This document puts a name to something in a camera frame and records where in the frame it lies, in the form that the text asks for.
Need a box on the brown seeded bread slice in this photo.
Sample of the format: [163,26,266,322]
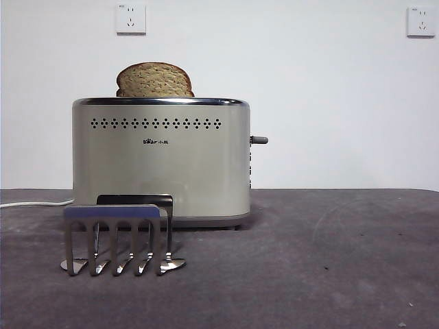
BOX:
[115,62,196,98]

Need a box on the cream toaster with chrome top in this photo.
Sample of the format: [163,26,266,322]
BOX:
[71,97,252,231]

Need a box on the silver metal toast rack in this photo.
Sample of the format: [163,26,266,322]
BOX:
[60,194,187,277]

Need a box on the white wall socket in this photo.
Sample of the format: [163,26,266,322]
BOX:
[406,6,436,39]
[115,3,147,36]

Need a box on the white power cable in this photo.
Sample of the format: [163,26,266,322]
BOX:
[0,198,75,209]

